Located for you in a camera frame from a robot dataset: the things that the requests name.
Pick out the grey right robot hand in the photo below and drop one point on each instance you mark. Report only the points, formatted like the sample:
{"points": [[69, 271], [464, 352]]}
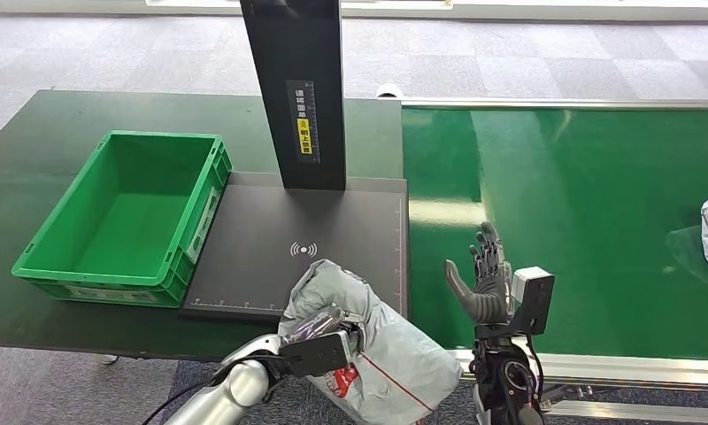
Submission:
{"points": [[486, 293]]}

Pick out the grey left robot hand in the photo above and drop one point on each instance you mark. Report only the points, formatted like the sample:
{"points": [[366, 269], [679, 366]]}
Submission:
{"points": [[316, 322]]}

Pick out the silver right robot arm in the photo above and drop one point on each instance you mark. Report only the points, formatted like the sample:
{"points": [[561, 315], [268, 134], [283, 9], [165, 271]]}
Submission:
{"points": [[506, 375]]}

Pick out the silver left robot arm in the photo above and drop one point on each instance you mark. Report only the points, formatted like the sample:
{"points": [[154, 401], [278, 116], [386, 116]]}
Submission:
{"points": [[237, 381]]}

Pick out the green conveyor belt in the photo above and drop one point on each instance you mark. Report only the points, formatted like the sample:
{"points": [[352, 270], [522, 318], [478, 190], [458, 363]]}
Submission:
{"points": [[594, 205]]}

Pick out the black scanner platform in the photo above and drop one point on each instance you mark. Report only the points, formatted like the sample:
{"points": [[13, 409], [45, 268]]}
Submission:
{"points": [[260, 234]]}

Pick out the yellow warning label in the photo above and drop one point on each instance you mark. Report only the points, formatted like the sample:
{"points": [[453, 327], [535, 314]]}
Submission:
{"points": [[305, 136]]}

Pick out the green plastic crate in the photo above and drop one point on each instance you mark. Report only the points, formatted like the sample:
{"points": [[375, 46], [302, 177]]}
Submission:
{"points": [[125, 223]]}

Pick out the black scanner column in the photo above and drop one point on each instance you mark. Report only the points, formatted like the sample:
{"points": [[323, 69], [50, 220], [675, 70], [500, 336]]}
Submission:
{"points": [[295, 53]]}

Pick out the dark green table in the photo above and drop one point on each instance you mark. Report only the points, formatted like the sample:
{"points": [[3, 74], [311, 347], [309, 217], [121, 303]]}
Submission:
{"points": [[37, 129]]}

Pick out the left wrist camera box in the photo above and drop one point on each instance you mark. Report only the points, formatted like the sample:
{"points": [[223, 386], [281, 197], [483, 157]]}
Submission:
{"points": [[319, 355]]}

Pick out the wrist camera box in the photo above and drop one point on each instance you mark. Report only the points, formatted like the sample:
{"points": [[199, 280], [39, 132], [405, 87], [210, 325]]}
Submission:
{"points": [[533, 299], [319, 355]]}

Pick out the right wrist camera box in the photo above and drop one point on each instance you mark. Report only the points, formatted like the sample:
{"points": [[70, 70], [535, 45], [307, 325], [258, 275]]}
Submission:
{"points": [[533, 299]]}

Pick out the aluminium conveyor frame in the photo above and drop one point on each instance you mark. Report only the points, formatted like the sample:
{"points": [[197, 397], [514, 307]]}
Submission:
{"points": [[624, 368]]}

